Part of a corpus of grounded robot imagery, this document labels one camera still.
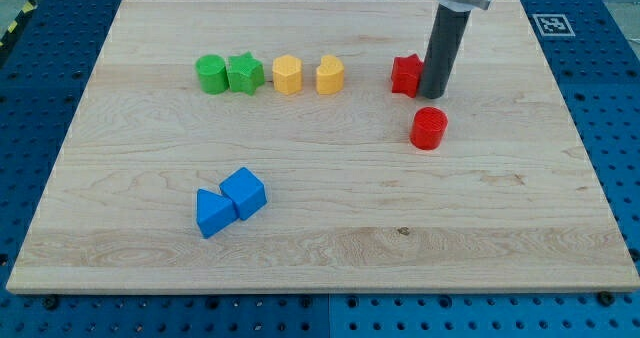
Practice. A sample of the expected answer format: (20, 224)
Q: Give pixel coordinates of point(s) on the blue triangle block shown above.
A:
(214, 212)

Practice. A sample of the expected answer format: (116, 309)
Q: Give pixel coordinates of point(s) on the green star block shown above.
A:
(245, 73)

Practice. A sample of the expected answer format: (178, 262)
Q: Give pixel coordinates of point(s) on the yellow black hazard tape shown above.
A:
(18, 24)

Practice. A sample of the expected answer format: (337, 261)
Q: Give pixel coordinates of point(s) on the yellow hexagon block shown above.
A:
(287, 73)

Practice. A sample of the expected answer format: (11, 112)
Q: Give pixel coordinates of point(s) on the light wooden board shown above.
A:
(508, 203)

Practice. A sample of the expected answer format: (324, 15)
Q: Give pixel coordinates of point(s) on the red cylinder block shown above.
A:
(428, 128)

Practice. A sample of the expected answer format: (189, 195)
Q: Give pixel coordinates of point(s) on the red star block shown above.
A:
(406, 74)

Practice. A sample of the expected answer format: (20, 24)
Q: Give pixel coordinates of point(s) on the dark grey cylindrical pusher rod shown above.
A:
(445, 39)

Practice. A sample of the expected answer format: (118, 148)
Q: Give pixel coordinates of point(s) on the green cylinder block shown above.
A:
(212, 74)

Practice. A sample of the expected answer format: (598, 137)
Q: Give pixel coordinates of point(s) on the yellow heart block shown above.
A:
(330, 75)

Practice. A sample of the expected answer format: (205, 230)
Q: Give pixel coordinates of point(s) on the white fiducial marker tag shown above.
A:
(553, 25)

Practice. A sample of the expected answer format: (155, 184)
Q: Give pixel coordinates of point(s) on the blue cube block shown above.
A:
(246, 191)

